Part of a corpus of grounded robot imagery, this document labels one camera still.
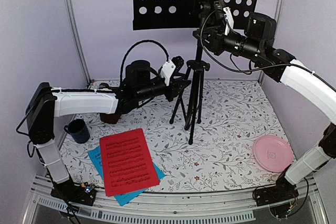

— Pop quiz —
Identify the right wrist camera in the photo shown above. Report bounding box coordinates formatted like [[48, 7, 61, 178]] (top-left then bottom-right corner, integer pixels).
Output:
[[213, 0, 234, 36]]

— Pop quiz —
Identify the pink plastic plate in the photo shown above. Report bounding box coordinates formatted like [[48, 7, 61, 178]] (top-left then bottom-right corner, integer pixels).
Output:
[[253, 135, 294, 173]]

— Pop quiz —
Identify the red sheet music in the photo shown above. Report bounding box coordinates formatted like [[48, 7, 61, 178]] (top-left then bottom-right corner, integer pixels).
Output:
[[100, 129, 159, 197]]

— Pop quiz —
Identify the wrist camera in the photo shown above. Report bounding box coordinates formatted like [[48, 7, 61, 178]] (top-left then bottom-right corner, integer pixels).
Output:
[[213, 0, 234, 36], [159, 56, 184, 86]]

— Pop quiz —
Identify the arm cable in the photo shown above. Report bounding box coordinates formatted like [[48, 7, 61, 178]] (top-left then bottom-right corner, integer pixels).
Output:
[[199, 10, 316, 73], [120, 39, 170, 88]]

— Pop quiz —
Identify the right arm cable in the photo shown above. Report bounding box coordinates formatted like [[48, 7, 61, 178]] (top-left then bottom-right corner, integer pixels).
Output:
[[199, 10, 316, 73]]

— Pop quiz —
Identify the black music stand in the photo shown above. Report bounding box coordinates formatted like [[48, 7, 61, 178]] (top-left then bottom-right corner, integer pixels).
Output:
[[132, 0, 263, 145]]

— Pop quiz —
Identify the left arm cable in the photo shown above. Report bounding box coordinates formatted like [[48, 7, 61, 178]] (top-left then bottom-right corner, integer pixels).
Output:
[[120, 39, 170, 88]]

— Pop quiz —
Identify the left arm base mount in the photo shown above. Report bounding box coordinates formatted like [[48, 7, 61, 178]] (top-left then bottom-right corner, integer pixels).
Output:
[[50, 179, 97, 206]]

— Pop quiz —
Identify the left aluminium frame post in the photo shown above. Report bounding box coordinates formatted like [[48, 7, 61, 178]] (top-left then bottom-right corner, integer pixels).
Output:
[[64, 0, 91, 85]]

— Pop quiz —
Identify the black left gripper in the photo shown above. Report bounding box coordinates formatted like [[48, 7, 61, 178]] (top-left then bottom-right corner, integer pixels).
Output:
[[136, 73, 192, 102]]

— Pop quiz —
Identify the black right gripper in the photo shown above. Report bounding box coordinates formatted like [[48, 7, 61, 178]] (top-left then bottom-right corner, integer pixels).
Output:
[[193, 24, 263, 61]]

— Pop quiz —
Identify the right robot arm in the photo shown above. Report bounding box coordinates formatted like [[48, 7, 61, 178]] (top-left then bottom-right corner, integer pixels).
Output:
[[193, 1, 335, 201]]

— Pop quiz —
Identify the front aluminium rail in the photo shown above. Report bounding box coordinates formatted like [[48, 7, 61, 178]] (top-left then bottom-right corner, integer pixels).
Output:
[[21, 176, 331, 223]]

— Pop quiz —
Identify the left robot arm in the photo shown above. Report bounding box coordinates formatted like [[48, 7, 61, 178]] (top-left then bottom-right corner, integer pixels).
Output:
[[23, 57, 191, 202]]

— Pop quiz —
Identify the brown wooden metronome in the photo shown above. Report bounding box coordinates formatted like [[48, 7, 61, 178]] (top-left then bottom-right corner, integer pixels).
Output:
[[99, 82, 121, 124]]

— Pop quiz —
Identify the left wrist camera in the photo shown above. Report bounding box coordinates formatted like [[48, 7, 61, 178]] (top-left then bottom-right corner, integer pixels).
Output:
[[159, 56, 184, 86]]

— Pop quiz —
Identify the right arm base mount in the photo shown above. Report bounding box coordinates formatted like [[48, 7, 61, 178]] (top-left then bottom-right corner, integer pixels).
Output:
[[252, 184, 300, 220]]

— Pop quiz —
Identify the dark blue mug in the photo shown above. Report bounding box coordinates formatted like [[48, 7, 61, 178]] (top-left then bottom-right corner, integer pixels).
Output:
[[64, 119, 90, 144]]

